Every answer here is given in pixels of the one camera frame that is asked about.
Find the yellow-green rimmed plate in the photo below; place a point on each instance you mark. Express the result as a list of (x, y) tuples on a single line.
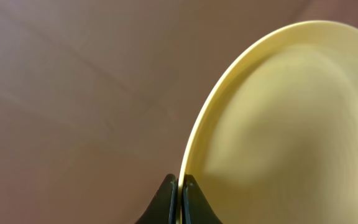
[(276, 141)]

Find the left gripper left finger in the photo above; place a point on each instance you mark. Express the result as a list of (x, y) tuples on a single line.
[(162, 208)]

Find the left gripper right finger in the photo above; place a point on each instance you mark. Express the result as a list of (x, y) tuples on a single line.
[(195, 208)]

